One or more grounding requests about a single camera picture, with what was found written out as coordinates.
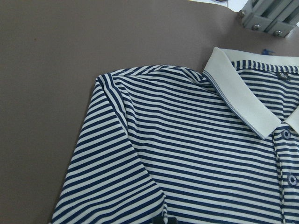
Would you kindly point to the grey aluminium frame post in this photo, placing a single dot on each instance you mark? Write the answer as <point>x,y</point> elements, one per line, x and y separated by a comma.
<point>275,17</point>

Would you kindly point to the navy white striped polo shirt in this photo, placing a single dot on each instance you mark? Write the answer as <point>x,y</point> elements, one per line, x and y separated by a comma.
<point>168,142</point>

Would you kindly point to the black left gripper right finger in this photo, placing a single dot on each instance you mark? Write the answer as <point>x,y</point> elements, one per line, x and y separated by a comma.
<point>172,221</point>

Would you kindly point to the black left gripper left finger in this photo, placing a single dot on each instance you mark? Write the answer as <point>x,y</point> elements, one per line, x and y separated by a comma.
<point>158,220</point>

